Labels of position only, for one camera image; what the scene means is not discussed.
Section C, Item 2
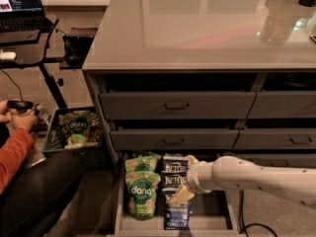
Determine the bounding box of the black power cable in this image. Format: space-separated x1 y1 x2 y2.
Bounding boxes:
237 190 279 237

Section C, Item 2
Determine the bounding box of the grey cabinet with counter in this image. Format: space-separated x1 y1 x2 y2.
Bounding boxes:
83 0 316 165

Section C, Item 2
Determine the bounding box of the middle left drawer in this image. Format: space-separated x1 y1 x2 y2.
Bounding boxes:
110 119 239 150

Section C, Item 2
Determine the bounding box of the person's right hand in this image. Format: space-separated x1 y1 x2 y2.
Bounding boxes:
10 109 37 131

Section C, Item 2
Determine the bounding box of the open bottom left drawer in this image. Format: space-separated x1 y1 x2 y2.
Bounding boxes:
115 152 238 237

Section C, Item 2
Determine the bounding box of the front blue kettle chip bag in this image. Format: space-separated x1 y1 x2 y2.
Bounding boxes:
162 188 191 230

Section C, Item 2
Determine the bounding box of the person's left hand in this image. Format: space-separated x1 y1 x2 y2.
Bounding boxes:
0 101 12 123

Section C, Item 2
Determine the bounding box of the rear blue kettle chip bag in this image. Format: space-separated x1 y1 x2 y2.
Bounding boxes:
162 156 189 173

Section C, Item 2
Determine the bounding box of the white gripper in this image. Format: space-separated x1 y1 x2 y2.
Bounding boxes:
167 155 210 206

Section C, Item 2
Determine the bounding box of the white mouse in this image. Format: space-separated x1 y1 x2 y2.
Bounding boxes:
0 52 16 61

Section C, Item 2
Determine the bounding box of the middle blue kettle chip bag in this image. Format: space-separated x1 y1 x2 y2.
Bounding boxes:
162 173 187 189

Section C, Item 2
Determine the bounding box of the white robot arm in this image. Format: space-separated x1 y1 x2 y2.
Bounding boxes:
167 155 316 209

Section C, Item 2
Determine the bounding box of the seated person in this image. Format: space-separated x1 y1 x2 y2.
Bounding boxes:
0 121 85 237

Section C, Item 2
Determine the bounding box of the black laptop stand desk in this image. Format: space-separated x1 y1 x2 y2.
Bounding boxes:
0 14 67 108

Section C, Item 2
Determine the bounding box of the black controller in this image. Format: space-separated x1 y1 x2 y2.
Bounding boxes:
7 101 34 111

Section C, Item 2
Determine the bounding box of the green plastic crate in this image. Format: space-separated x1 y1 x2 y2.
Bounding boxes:
42 107 102 154

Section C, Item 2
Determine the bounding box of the blue kettle chip bag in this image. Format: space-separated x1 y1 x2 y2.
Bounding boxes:
162 156 189 173
162 173 187 189
162 188 191 230

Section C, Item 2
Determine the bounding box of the top right drawer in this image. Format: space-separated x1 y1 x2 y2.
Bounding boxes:
248 91 316 119

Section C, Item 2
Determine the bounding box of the black laptop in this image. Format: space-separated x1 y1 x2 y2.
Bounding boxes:
0 0 53 33

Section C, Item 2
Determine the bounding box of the dang bag in crate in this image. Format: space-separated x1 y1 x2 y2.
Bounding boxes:
64 110 92 145

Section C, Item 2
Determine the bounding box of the green dang chip bag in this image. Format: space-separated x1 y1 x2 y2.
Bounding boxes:
125 171 161 217
124 152 161 172

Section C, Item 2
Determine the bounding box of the middle right drawer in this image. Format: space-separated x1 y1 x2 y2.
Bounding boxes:
234 128 316 150

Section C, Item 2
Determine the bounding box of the top left drawer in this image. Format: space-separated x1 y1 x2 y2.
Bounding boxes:
99 92 256 119

